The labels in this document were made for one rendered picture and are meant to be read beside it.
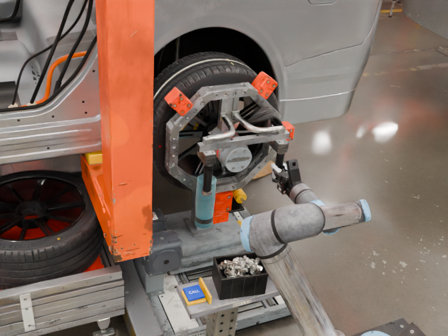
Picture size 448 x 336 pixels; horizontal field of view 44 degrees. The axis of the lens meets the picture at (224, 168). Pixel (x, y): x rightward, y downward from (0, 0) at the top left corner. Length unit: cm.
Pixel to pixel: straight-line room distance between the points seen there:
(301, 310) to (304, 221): 34
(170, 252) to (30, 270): 62
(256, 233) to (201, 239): 117
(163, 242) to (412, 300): 140
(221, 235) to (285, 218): 126
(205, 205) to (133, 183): 49
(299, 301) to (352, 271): 136
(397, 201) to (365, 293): 99
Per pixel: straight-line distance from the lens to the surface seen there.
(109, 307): 268
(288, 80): 289
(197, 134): 261
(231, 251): 302
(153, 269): 272
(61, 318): 266
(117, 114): 201
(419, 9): 495
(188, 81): 247
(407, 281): 336
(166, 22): 251
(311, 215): 181
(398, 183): 419
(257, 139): 238
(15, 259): 255
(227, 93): 244
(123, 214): 225
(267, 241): 183
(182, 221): 309
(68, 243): 256
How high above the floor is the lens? 213
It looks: 32 degrees down
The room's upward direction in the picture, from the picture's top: 5 degrees clockwise
